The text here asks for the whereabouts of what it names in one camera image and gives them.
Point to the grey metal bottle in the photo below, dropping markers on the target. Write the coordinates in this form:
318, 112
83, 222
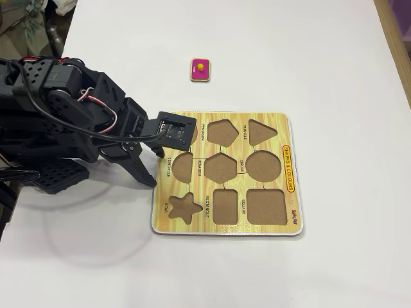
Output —
55, 37

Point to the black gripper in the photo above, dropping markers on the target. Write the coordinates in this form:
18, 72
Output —
131, 148

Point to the pink rectangle piece yellow pin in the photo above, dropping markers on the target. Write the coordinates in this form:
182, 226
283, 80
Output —
196, 75

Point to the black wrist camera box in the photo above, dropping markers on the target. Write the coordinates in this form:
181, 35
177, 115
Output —
175, 131

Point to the black table clamp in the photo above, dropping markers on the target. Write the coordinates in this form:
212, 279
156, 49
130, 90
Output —
6, 202

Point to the wooden shapes puzzle board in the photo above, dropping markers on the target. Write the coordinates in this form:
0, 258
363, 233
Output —
199, 224

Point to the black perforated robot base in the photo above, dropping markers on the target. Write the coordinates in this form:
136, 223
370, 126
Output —
61, 176

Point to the floral patterned fabric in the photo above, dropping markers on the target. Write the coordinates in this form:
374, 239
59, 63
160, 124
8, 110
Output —
22, 25

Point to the white cloth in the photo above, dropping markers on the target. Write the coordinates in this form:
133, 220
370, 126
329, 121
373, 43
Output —
65, 4

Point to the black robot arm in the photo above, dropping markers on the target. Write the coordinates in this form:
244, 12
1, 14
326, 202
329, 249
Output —
32, 96

